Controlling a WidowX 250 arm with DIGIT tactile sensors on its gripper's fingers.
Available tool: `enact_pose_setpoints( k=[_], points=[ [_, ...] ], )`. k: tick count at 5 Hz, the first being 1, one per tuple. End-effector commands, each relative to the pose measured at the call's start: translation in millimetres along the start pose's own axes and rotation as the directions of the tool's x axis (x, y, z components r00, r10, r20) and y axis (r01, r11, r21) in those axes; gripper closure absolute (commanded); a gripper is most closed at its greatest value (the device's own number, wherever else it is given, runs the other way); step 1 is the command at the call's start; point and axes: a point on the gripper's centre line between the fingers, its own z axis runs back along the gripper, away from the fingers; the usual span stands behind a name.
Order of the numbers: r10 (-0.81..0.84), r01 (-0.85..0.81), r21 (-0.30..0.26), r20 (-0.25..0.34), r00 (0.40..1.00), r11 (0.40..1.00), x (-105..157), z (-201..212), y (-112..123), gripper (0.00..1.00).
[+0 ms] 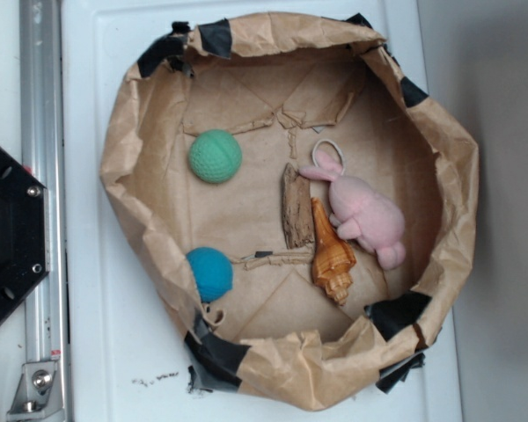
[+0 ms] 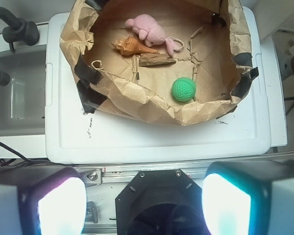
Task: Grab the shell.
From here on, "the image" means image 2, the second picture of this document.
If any pink plush mouse toy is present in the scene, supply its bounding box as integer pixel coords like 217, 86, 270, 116
125, 14, 185, 57

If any white sink basin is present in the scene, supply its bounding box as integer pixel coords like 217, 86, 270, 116
0, 24, 48, 158

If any orange spiral sea shell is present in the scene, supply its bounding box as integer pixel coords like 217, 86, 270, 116
112, 36, 160, 56

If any aluminium extrusion rail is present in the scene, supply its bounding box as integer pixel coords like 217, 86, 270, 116
75, 151, 294, 184

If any brown wood piece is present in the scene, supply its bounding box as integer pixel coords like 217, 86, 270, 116
139, 53, 176, 67

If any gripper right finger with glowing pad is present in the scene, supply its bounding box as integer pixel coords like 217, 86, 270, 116
201, 160, 294, 235

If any white plastic cooler lid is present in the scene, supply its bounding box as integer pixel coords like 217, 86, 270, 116
45, 7, 288, 165

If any black cable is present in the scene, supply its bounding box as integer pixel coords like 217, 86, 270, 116
0, 138, 49, 169

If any black faucet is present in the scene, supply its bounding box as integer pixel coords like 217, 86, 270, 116
0, 6, 40, 86

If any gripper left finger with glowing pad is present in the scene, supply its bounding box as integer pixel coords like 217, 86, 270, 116
0, 166, 87, 235

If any black octagonal mount plate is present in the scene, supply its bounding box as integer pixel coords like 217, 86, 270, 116
115, 169, 209, 235

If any green dimpled ball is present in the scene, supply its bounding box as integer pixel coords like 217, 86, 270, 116
171, 77, 196, 102

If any crumpled brown paper bag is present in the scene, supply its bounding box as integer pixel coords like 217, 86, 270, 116
60, 0, 258, 126

